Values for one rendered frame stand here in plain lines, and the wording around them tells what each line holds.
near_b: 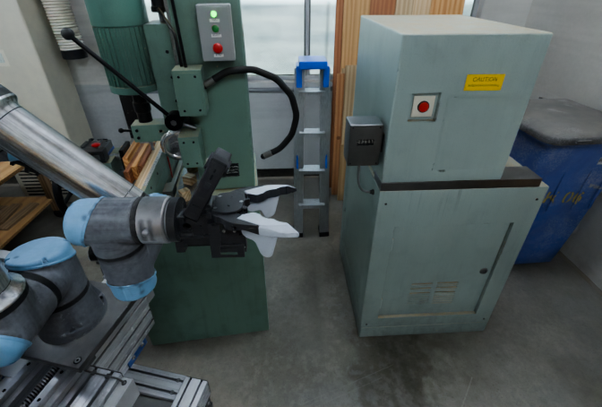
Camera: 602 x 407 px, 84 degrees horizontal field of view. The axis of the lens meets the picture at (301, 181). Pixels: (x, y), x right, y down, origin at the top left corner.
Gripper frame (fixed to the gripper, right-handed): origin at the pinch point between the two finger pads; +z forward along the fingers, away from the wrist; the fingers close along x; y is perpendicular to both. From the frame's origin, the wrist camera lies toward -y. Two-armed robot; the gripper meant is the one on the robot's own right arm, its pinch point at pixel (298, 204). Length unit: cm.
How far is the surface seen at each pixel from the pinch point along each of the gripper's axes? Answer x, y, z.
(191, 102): -65, -5, -33
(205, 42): -65, -23, -26
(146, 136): -80, 11, -56
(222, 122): -75, 4, -26
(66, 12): -198, -39, -142
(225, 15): -65, -30, -20
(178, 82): -64, -11, -36
